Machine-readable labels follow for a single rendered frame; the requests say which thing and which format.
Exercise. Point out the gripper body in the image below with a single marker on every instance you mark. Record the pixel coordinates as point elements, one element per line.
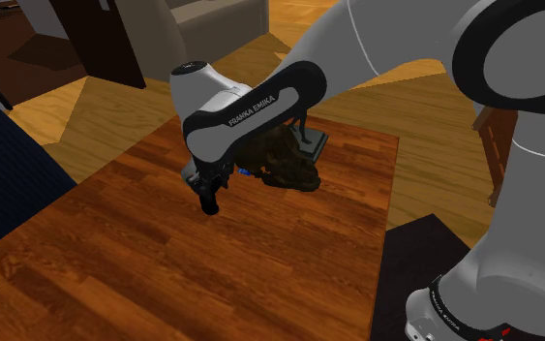
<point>211,182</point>

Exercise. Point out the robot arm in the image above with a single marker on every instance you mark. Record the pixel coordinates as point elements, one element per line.
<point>512,198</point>

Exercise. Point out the small blue object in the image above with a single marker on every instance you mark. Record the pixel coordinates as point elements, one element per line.
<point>244,172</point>

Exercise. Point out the dark brown lumpy figure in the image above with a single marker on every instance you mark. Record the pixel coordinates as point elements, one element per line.
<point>291,170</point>

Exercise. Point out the wooden table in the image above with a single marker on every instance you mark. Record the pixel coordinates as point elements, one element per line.
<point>158,264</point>

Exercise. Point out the grey statue on square base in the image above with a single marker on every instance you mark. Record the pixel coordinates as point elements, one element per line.
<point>316,142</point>

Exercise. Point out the beige sofa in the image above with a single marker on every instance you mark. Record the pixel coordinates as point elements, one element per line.
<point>215,28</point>

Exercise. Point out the dark brown door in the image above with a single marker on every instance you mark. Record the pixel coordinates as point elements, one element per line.
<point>102,42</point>

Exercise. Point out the dark blue sofa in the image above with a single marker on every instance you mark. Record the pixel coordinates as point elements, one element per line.
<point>7,179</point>

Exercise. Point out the dark robot stand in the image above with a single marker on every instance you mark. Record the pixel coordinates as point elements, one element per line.
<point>413,264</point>

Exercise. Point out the brown wooden chair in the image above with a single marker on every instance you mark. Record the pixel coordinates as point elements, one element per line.
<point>496,141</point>

